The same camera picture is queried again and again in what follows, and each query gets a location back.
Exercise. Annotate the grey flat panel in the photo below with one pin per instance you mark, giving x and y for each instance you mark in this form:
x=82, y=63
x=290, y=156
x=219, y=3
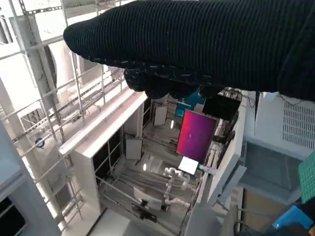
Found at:
x=134, y=147
x=160, y=115

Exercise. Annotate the white shelf unit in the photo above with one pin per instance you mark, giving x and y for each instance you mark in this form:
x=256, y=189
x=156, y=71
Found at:
x=103, y=123

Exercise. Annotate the white desk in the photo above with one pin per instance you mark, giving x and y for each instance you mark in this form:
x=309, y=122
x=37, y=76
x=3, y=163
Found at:
x=231, y=157

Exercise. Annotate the round blue sign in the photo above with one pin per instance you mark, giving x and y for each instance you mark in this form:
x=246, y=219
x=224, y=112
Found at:
x=40, y=143

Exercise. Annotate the purple screen monitor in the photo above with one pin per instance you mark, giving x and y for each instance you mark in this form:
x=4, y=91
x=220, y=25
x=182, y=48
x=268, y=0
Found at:
x=197, y=135

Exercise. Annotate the white sheet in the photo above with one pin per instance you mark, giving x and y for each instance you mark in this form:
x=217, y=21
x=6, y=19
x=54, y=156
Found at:
x=189, y=166

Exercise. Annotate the blue poster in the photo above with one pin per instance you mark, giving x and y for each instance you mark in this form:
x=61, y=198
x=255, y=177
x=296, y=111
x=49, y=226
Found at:
x=189, y=104

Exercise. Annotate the white cabinet with perforated side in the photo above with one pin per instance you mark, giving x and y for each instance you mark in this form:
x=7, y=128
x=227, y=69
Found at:
x=268, y=123

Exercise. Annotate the green cutting mat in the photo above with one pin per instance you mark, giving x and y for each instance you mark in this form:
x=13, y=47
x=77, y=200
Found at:
x=307, y=179

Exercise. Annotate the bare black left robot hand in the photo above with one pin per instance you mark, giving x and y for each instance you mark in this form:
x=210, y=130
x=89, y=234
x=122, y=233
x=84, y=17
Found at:
x=292, y=218

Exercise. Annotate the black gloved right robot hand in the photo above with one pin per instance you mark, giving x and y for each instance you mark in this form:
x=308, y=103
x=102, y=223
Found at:
x=197, y=37

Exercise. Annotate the white tube scaffold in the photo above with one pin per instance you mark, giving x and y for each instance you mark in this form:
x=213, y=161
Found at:
x=27, y=29

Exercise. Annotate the black screen monitor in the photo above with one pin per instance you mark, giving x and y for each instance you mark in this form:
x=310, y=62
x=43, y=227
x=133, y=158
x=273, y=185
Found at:
x=221, y=107

